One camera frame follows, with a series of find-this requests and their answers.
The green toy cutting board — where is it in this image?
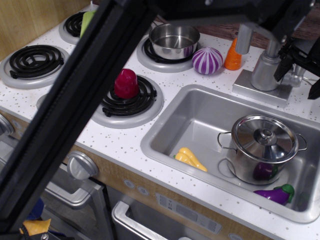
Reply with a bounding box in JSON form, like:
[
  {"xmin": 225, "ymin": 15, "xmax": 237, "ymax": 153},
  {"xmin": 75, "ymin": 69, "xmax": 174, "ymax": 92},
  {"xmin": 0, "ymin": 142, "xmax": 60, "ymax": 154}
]
[{"xmin": 79, "ymin": 10, "xmax": 96, "ymax": 38}]

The front right black burner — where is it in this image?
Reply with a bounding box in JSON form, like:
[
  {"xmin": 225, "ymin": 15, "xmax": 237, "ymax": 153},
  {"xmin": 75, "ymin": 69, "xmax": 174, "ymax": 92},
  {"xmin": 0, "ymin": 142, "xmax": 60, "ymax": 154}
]
[{"xmin": 91, "ymin": 75, "xmax": 164, "ymax": 129}]

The grey toy sink basin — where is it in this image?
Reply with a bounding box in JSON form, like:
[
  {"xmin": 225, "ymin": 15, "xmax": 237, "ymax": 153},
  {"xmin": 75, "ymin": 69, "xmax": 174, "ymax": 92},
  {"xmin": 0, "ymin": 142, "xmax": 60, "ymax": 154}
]
[{"xmin": 141, "ymin": 84, "xmax": 320, "ymax": 224}]

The black burner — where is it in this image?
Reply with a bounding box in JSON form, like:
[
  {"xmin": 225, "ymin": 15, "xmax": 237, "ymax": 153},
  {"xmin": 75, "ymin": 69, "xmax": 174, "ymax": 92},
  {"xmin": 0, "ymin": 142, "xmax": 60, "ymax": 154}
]
[
  {"xmin": 58, "ymin": 11, "xmax": 86, "ymax": 45},
  {"xmin": 136, "ymin": 36, "xmax": 193, "ymax": 73},
  {"xmin": 0, "ymin": 45, "xmax": 70, "ymax": 90},
  {"xmin": 91, "ymin": 75, "xmax": 164, "ymax": 129}
]

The silver faucet lever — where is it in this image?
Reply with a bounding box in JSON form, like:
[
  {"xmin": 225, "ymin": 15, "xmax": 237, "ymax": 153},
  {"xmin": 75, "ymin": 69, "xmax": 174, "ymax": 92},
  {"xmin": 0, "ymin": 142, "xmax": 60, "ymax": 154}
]
[{"xmin": 290, "ymin": 64, "xmax": 306, "ymax": 88}]

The yellow toy squash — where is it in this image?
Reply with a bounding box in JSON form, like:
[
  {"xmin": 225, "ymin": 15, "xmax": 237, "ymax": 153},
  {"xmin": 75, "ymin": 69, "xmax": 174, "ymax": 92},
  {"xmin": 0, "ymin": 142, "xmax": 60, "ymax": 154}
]
[{"xmin": 173, "ymin": 147, "xmax": 208, "ymax": 172}]

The silver toy faucet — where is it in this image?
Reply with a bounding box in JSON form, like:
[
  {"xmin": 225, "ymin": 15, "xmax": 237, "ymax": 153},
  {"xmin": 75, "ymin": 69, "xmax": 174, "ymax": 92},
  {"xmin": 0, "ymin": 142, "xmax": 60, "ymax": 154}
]
[{"xmin": 231, "ymin": 22, "xmax": 303, "ymax": 109}]

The purple striped toy onion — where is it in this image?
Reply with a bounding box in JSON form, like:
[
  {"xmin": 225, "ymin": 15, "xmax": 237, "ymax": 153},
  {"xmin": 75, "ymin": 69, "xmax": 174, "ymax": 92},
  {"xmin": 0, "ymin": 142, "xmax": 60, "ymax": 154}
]
[{"xmin": 192, "ymin": 47, "xmax": 223, "ymax": 75}]

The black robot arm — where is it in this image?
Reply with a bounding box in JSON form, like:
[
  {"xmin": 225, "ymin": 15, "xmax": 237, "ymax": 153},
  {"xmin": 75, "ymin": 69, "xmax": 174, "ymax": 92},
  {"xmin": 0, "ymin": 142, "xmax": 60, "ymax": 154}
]
[{"xmin": 0, "ymin": 0, "xmax": 314, "ymax": 240}]

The steel pot with lid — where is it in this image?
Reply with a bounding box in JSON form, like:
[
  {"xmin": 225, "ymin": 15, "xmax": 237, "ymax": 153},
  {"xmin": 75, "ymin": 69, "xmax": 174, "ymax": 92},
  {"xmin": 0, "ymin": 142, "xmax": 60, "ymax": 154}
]
[{"xmin": 219, "ymin": 114, "xmax": 308, "ymax": 185}]

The blue object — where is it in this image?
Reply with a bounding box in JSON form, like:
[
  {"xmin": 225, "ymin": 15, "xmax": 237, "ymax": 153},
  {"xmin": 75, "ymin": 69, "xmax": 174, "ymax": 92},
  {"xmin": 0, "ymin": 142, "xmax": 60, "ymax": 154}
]
[{"xmin": 26, "ymin": 198, "xmax": 45, "ymax": 221}]

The yellow cloth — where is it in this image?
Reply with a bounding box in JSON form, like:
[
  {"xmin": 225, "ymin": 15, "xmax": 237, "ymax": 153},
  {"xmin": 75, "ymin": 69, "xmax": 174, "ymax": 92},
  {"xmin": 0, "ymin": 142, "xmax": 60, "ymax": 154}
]
[{"xmin": 23, "ymin": 218, "xmax": 51, "ymax": 236}]

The silver dishwasher door handle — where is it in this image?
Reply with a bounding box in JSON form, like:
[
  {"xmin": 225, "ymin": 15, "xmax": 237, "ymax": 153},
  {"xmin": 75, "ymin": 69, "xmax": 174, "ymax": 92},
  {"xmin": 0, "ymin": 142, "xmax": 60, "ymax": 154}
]
[{"xmin": 111, "ymin": 201, "xmax": 166, "ymax": 240}]

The silver oven door handle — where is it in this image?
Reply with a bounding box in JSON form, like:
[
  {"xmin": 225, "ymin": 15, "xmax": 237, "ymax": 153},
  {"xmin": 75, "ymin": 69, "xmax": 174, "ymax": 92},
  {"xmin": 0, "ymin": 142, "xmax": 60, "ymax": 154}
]
[{"xmin": 45, "ymin": 182, "xmax": 92, "ymax": 210}]

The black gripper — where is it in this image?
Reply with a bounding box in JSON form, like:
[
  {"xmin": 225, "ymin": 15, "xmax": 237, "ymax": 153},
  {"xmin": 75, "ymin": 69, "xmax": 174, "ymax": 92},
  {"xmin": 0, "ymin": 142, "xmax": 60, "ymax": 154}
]
[{"xmin": 273, "ymin": 37, "xmax": 320, "ymax": 100}]

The small steel saucepan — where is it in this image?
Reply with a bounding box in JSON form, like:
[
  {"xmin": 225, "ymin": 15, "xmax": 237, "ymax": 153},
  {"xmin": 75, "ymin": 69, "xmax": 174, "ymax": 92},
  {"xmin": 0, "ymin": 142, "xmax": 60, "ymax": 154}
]
[{"xmin": 149, "ymin": 23, "xmax": 201, "ymax": 60}]

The front left black burner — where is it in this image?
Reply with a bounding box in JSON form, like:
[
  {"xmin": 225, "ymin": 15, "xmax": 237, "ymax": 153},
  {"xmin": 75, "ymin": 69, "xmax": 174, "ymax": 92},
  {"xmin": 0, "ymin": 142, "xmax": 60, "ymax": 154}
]
[{"xmin": 0, "ymin": 45, "xmax": 70, "ymax": 90}]

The back right black burner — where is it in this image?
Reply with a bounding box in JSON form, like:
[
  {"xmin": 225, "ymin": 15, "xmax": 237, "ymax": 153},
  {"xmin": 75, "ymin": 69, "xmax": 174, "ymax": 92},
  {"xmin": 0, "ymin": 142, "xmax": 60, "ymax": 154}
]
[{"xmin": 136, "ymin": 36, "xmax": 193, "ymax": 73}]

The purple toy eggplant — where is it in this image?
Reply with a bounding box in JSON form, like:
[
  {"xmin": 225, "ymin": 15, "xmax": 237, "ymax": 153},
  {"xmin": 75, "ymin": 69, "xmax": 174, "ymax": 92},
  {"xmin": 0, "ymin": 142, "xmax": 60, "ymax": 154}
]
[{"xmin": 254, "ymin": 184, "xmax": 295, "ymax": 205}]

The silver oven knob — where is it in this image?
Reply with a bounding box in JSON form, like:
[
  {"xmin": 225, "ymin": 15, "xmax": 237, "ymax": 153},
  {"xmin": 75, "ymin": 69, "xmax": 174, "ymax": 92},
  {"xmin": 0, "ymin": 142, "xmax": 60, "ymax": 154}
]
[{"xmin": 67, "ymin": 150, "xmax": 99, "ymax": 181}]

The red toy pepper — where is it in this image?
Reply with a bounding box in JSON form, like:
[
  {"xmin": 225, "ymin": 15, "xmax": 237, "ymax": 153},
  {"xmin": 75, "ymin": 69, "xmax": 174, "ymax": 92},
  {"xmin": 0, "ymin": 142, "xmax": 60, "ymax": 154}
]
[{"xmin": 114, "ymin": 68, "xmax": 139, "ymax": 99}]

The orange toy carrot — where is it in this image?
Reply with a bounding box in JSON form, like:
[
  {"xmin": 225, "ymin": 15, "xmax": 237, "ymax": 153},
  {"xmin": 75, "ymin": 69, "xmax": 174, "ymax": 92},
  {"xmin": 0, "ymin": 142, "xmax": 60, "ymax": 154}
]
[{"xmin": 224, "ymin": 38, "xmax": 242, "ymax": 71}]

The silver left edge knob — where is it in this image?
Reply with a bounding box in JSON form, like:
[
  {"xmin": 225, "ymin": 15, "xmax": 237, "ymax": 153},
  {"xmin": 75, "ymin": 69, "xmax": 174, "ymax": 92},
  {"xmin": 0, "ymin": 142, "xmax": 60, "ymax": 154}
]
[{"xmin": 0, "ymin": 114, "xmax": 15, "ymax": 136}]

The grey control panel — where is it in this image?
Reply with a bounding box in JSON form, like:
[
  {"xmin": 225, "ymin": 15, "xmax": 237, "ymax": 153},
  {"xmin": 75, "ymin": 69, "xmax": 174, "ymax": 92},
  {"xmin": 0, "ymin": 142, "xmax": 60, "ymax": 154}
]
[{"xmin": 155, "ymin": 192, "xmax": 223, "ymax": 235}]

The back left black burner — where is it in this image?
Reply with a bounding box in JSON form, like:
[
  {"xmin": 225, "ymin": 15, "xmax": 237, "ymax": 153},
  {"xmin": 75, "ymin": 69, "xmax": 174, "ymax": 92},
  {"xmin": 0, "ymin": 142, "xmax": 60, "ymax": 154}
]
[{"xmin": 58, "ymin": 11, "xmax": 86, "ymax": 45}]

